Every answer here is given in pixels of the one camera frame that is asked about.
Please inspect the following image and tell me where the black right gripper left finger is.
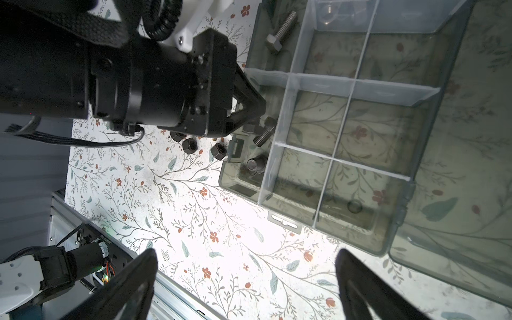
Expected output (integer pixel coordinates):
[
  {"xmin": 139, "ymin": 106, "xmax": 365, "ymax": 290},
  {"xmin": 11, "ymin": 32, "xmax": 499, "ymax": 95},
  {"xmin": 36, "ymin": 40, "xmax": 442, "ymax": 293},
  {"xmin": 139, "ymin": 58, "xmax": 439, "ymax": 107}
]
[{"xmin": 63, "ymin": 249, "xmax": 158, "ymax": 320}]

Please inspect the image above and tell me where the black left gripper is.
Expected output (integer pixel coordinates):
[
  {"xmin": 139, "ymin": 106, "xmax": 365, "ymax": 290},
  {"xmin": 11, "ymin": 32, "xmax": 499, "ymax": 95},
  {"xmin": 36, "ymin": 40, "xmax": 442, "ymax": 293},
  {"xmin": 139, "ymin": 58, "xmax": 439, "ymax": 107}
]
[{"xmin": 1, "ymin": 29, "xmax": 266, "ymax": 137}]

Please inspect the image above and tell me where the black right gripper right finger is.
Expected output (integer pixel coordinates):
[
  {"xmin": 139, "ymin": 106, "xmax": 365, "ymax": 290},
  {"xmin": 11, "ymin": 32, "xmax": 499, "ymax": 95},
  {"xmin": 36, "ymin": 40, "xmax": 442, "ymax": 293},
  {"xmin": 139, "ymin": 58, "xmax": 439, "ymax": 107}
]
[{"xmin": 335, "ymin": 249, "xmax": 428, "ymax": 319}]

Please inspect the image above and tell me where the black hex bolt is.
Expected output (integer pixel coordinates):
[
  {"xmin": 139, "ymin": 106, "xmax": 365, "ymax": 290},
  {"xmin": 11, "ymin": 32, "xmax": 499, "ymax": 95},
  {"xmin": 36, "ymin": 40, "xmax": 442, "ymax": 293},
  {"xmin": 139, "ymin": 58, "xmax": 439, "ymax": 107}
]
[
  {"xmin": 253, "ymin": 117, "xmax": 277, "ymax": 147},
  {"xmin": 246, "ymin": 155, "xmax": 267, "ymax": 175}
]

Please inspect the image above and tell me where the silver hex bolt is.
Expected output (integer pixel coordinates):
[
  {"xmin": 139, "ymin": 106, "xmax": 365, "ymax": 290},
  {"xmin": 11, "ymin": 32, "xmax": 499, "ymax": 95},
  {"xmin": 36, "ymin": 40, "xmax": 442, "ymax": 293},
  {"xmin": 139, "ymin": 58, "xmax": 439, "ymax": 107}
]
[{"xmin": 265, "ymin": 11, "xmax": 298, "ymax": 55}]

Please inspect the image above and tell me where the translucent green organizer box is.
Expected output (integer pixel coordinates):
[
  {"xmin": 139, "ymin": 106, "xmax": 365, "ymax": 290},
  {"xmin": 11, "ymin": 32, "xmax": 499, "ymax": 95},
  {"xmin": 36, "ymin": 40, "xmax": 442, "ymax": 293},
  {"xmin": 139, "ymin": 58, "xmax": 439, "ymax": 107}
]
[{"xmin": 219, "ymin": 1, "xmax": 511, "ymax": 306}]

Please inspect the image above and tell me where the shiny silver nut pair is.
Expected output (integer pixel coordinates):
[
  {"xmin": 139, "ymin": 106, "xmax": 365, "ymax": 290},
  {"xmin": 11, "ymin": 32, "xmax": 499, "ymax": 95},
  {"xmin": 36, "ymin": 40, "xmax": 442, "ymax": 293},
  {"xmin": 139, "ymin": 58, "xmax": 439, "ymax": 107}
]
[{"xmin": 315, "ymin": 1, "xmax": 369, "ymax": 26}]

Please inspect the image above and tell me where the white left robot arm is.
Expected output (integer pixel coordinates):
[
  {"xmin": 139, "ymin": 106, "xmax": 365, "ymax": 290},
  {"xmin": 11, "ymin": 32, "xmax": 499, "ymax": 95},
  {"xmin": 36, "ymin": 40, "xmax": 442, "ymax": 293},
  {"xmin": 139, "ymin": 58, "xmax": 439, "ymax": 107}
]
[{"xmin": 1, "ymin": 1, "xmax": 266, "ymax": 147}]

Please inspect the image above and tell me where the small black nut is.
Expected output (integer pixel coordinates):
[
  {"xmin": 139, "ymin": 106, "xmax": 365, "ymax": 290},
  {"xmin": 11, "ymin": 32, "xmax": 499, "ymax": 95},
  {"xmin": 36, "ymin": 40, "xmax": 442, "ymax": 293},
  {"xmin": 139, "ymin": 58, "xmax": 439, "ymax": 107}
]
[
  {"xmin": 169, "ymin": 131, "xmax": 187, "ymax": 143},
  {"xmin": 182, "ymin": 137, "xmax": 198, "ymax": 155},
  {"xmin": 210, "ymin": 143, "xmax": 227, "ymax": 161}
]

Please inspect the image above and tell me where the aluminium front rail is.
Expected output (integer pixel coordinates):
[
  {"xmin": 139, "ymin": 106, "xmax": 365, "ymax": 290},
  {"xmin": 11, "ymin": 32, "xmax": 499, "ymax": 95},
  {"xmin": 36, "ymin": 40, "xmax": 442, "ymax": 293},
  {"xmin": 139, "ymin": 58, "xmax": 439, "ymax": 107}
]
[{"xmin": 44, "ymin": 192, "xmax": 222, "ymax": 319}]

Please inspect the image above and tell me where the black corrugated cable hose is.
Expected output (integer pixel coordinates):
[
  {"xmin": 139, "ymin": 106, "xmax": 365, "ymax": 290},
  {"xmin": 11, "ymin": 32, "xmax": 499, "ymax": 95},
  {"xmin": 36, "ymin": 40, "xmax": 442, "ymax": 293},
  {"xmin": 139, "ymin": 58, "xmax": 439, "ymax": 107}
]
[{"xmin": 141, "ymin": 0, "xmax": 184, "ymax": 42}]

